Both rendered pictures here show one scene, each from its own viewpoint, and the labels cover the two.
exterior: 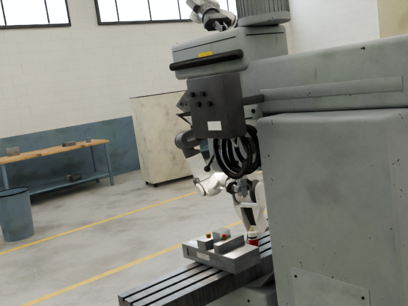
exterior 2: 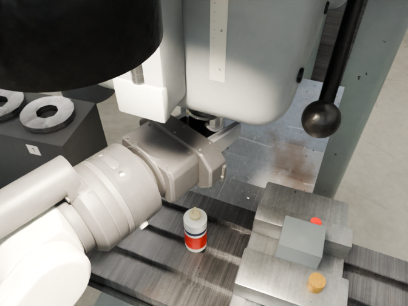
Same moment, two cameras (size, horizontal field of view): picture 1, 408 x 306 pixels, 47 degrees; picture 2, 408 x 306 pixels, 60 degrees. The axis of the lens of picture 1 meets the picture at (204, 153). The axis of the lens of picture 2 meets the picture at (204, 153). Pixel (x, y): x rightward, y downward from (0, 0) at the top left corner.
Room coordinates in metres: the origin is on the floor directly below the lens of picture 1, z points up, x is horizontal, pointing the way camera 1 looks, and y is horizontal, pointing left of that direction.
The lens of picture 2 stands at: (2.19, 0.13, 1.51)
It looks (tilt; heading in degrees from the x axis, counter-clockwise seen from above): 46 degrees down; 239
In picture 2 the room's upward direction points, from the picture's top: straight up
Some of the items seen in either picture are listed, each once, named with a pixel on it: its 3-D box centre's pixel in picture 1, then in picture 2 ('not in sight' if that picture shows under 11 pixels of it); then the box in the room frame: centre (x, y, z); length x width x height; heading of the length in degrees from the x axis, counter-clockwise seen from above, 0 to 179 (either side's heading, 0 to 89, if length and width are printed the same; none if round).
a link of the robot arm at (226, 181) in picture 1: (235, 184); (148, 170); (2.11, -0.12, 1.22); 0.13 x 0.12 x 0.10; 105
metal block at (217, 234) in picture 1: (221, 236); (299, 246); (1.93, -0.03, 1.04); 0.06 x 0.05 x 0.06; 129
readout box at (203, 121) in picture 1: (214, 106); not in sight; (1.58, -0.06, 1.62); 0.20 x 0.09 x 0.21; 37
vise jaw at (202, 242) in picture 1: (214, 239); (289, 287); (1.98, 0.01, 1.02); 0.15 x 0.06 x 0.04; 129
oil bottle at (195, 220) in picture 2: (252, 237); (195, 226); (2.03, -0.17, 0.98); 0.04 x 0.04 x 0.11
